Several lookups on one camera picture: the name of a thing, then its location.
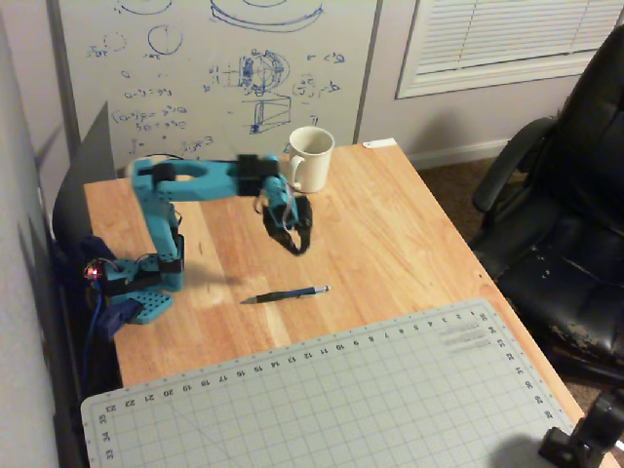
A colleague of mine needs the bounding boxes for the white window blinds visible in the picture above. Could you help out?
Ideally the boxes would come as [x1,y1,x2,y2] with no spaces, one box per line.
[394,0,624,100]

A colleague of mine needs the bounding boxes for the cream ceramic mug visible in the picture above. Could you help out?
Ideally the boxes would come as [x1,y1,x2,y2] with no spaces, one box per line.
[284,125,336,195]

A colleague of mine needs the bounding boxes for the dark grey flat panel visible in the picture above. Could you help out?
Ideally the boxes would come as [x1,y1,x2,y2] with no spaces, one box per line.
[50,100,119,241]

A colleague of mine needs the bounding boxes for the blue and black pen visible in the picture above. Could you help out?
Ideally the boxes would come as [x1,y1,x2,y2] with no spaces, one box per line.
[239,285,332,306]

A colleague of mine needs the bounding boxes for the white red wrist servo cable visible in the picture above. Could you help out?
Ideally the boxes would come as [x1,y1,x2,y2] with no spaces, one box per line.
[252,186,299,230]

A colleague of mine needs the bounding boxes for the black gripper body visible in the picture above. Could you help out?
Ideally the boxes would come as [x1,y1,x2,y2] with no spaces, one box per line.
[260,194,314,238]

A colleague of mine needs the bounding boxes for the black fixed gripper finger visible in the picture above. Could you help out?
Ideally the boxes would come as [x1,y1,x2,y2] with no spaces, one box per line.
[265,222,299,256]

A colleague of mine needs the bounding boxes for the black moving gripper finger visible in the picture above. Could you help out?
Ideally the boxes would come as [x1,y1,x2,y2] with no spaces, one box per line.
[291,224,314,256]

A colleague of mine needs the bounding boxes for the dark blue table clamp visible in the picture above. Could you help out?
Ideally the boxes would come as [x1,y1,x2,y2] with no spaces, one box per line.
[79,234,143,340]

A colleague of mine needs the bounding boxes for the black leather office chair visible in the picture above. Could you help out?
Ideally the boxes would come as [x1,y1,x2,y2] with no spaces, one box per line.
[469,21,624,392]

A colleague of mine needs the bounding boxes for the blue usb cable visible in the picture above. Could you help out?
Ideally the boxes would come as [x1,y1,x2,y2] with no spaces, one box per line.
[81,286,107,394]

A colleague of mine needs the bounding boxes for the grey gridded cutting mat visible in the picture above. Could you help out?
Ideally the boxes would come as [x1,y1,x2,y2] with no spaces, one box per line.
[79,296,577,468]

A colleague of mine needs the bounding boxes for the whiteboard with blue drawings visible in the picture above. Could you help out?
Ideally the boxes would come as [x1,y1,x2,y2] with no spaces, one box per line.
[47,0,384,171]

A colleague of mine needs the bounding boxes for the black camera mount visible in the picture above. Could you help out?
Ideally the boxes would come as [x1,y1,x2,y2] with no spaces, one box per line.
[537,391,624,468]

